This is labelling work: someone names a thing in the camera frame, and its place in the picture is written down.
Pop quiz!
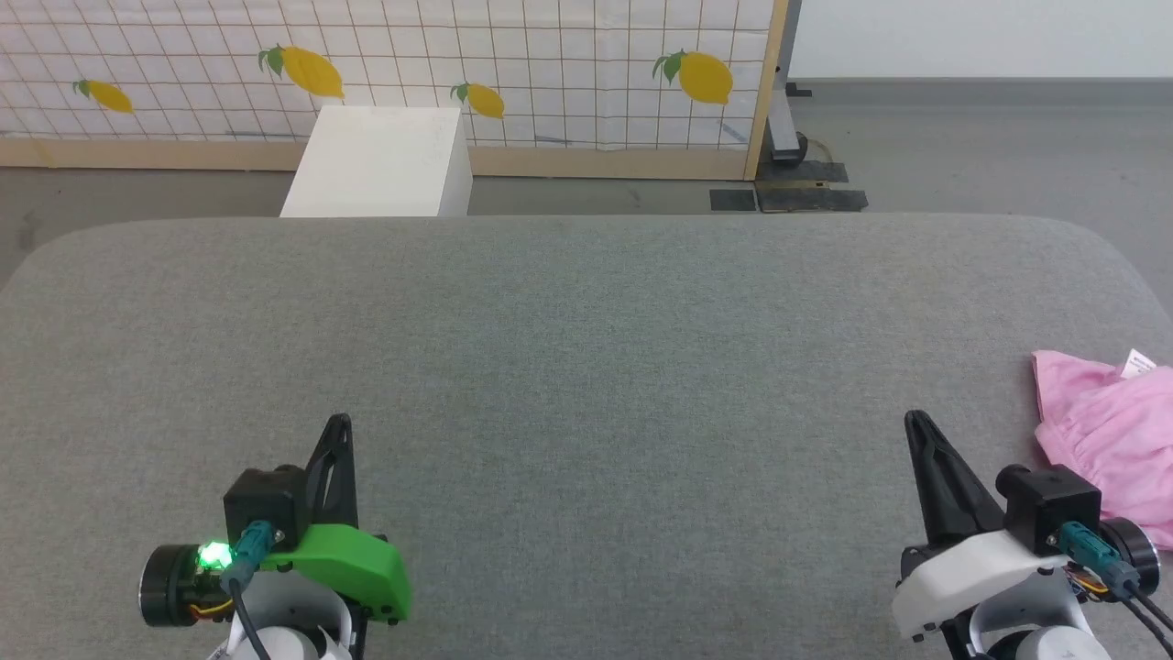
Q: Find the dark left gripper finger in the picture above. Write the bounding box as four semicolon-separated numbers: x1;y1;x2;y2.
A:
304;414;359;530

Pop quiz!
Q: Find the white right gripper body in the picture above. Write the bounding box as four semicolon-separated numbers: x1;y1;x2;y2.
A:
891;530;1082;643

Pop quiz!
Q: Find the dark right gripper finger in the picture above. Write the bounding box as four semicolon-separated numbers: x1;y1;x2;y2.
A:
904;410;1005;549

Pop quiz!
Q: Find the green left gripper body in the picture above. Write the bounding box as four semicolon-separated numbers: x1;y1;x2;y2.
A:
261;524;411;626

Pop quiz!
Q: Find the pink garment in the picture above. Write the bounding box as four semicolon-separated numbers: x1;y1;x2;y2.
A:
1032;348;1173;551

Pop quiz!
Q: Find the large black floor tape patch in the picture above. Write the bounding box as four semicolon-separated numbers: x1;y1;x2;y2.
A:
755;159;869;215

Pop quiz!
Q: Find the white rectangular box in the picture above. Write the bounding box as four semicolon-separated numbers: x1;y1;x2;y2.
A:
280;104;474;219

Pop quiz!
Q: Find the grey metal stand leg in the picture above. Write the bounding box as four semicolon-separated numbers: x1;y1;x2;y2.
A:
764;0;813;168

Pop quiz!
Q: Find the lemon print grid partition screen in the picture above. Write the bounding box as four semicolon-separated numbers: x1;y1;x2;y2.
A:
0;0;791;182

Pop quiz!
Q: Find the left camera cable teal connector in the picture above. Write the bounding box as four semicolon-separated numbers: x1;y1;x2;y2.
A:
220;520;278;660

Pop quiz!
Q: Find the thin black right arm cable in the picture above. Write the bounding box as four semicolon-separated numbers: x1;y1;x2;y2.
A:
1123;591;1173;654

